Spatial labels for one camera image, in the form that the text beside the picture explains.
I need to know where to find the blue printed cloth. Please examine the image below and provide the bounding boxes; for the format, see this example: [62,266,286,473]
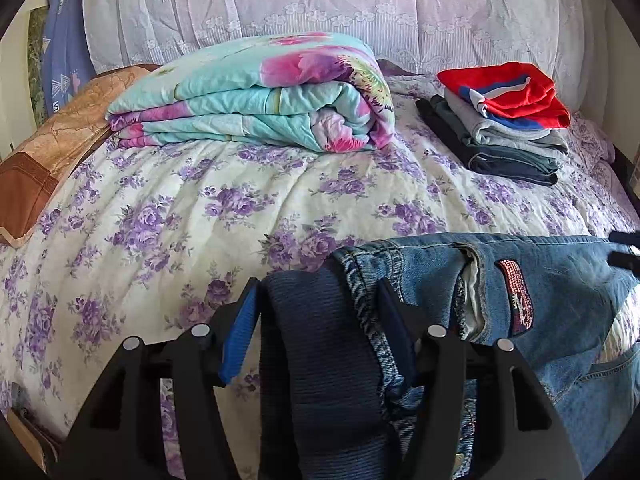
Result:
[41,0,96,116]

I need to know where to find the purple floral pillow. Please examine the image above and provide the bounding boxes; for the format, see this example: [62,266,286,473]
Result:
[570,110,626,196]

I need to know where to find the folded teal pink floral quilt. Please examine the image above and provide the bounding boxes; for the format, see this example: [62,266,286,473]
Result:
[106,32,396,153]

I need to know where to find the white lace cover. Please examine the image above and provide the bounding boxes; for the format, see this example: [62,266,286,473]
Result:
[82,0,608,111]

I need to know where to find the blue denim jeans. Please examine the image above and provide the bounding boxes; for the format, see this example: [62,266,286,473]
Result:
[260,232,640,480]

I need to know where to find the purple floral bedspread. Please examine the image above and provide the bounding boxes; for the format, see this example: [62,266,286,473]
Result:
[0,72,640,480]

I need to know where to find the stack of folded clothes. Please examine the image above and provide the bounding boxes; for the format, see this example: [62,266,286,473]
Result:
[415,95,560,187]

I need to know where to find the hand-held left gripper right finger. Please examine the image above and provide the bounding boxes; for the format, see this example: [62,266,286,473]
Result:
[375,277,583,480]

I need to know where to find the green marble panel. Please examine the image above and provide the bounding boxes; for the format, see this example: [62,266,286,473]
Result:
[27,7,51,121]

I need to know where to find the folded grey garment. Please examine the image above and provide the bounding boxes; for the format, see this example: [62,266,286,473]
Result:
[442,89,571,156]

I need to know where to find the orange brown pillow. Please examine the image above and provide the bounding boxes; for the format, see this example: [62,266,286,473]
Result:
[0,64,161,248]

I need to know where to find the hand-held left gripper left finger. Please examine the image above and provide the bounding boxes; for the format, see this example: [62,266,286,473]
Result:
[50,275,261,480]

